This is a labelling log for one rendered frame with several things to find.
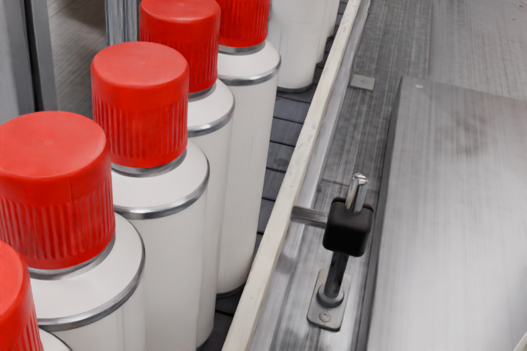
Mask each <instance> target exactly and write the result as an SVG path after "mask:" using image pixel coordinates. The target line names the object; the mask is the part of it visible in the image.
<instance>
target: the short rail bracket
mask: <svg viewBox="0 0 527 351"><path fill-rule="evenodd" d="M368 185H369V178H368V177H367V175H365V174H363V173H356V174H354V175H353V176H352V177H351V182H350V186H349V189H348V192H347V198H345V197H335V198H333V200H332V203H331V206H330V209H329V215H328V218H327V222H326V226H325V232H324V236H323V239H322V245H323V247H324V248H325V249H326V250H329V251H333V255H332V258H331V262H330V265H329V272H328V275H327V278H326V282H325V287H324V294H325V295H326V296H327V297H329V298H331V299H334V298H336V297H337V296H338V295H339V293H340V288H341V284H342V281H343V276H344V273H345V270H346V267H347V262H348V259H349V255H350V256H354V257H361V256H363V255H364V254H365V250H366V247H367V244H368V241H369V236H370V234H371V230H372V224H373V214H374V208H373V206H372V205H371V204H369V203H365V202H364V200H365V195H366V192H367V189H368Z"/></svg>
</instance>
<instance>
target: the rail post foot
mask: <svg viewBox="0 0 527 351"><path fill-rule="evenodd" d="M328 272H329V269H326V268H324V269H321V270H320V271H319V272H318V278H317V280H316V284H315V286H314V292H313V295H312V298H311V303H310V306H309V309H308V312H307V321H308V322H309V323H310V324H313V325H315V326H318V327H323V328H326V329H329V330H332V331H338V330H339V329H340V328H341V326H342V323H343V316H344V313H345V309H346V304H347V298H348V294H349V290H350V286H351V277H350V276H349V275H347V274H344V276H343V281H342V284H341V288H340V293H339V295H338V296H337V297H336V298H334V299H331V298H329V297H327V296H326V295H325V294H324V287H325V282H326V278H327V275H328Z"/></svg>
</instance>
